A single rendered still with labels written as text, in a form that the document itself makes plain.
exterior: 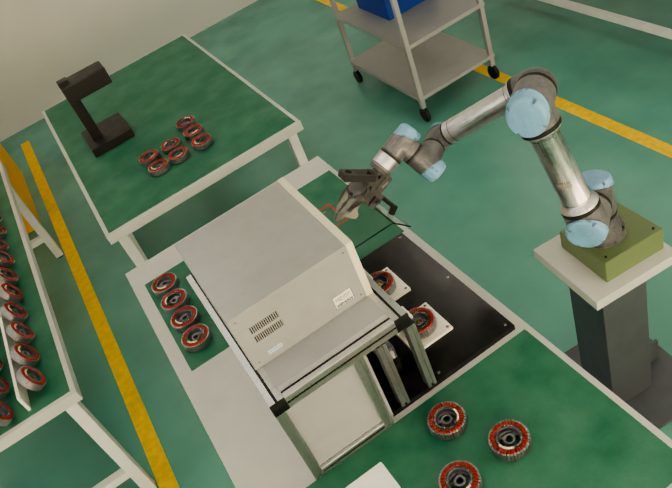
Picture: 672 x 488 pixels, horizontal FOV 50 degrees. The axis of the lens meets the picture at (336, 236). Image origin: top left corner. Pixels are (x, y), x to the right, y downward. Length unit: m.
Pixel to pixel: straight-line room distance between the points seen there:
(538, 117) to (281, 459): 1.23
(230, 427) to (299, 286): 0.69
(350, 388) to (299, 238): 0.44
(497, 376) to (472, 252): 1.53
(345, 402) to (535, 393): 0.55
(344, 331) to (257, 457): 0.55
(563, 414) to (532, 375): 0.16
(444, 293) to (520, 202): 1.53
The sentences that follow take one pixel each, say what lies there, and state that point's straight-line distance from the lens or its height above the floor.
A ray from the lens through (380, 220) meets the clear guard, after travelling 2.32.
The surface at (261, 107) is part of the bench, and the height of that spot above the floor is 0.75.
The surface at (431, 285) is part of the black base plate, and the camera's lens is 2.47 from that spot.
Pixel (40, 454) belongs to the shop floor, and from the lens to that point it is 3.96.
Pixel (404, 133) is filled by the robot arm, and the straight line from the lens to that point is 2.18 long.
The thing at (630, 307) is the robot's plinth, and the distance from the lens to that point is 2.62.
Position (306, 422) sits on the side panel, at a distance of 2.00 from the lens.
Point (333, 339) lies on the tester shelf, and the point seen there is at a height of 1.11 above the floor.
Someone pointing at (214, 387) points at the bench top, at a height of 0.75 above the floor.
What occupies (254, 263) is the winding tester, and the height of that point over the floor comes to 1.32.
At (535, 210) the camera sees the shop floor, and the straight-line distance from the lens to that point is 3.82.
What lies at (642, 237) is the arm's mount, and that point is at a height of 0.83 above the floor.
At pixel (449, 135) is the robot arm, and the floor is 1.25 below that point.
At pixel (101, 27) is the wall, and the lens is 7.12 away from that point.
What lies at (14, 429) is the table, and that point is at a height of 0.75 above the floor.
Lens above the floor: 2.52
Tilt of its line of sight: 39 degrees down
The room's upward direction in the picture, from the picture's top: 23 degrees counter-clockwise
